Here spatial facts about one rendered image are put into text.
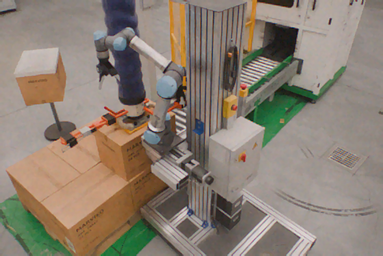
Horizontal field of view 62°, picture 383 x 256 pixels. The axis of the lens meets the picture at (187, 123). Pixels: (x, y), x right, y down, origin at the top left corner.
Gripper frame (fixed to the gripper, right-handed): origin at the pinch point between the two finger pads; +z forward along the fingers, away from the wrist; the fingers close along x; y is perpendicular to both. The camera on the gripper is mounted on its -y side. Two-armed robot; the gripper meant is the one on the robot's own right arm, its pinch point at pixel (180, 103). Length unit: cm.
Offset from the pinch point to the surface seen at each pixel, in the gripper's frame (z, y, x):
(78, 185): 53, 91, -33
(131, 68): -40, 34, -16
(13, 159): 107, 104, -180
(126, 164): 35, 58, -6
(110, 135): 13, 58, -23
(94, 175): 53, 76, -34
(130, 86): -24.4, 35.3, -18.0
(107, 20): -75, 41, -25
